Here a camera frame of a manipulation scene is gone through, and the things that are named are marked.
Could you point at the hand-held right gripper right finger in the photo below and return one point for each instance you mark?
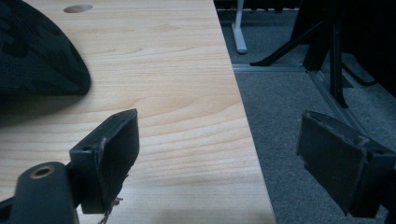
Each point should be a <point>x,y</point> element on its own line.
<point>336,158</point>

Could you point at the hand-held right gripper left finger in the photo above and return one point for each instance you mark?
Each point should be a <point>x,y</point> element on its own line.
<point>107,161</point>

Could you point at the black metal stand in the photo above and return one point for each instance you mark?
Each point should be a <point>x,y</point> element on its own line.
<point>323,46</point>

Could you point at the black fabric object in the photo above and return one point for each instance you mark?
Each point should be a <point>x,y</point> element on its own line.
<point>34,53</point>

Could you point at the white table leg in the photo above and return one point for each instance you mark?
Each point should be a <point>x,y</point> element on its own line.
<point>239,28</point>

